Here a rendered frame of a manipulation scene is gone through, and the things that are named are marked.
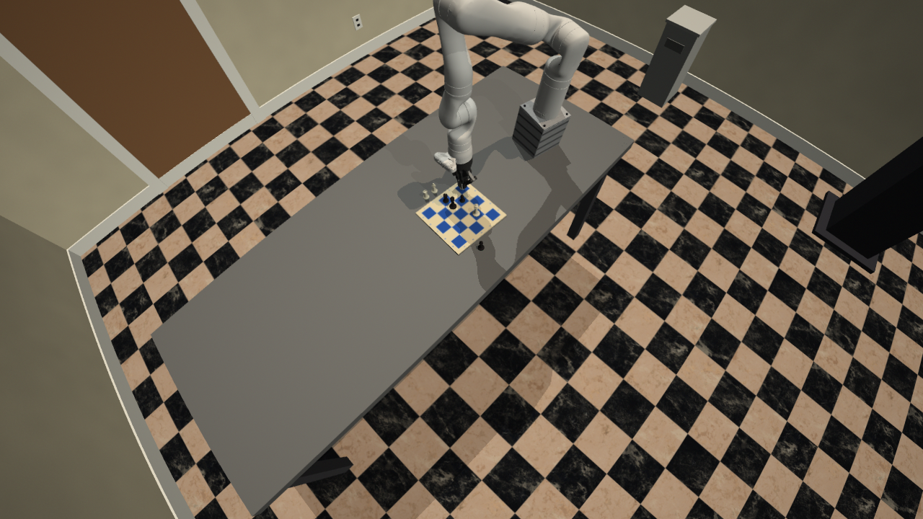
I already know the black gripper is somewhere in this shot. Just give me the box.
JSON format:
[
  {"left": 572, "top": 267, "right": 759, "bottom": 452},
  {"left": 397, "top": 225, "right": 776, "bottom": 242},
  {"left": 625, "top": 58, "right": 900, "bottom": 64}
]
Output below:
[{"left": 452, "top": 159, "right": 477, "bottom": 190}]

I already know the blue and cream chessboard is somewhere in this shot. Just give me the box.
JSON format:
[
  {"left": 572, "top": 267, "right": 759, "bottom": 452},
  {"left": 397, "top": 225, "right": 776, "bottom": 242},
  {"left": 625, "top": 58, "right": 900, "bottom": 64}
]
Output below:
[{"left": 416, "top": 183, "right": 507, "bottom": 255}]

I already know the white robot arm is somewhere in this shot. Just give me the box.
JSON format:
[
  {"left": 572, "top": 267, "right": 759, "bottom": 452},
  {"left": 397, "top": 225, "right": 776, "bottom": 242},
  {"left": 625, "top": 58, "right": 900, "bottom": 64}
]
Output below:
[{"left": 433, "top": 0, "right": 590, "bottom": 173}]

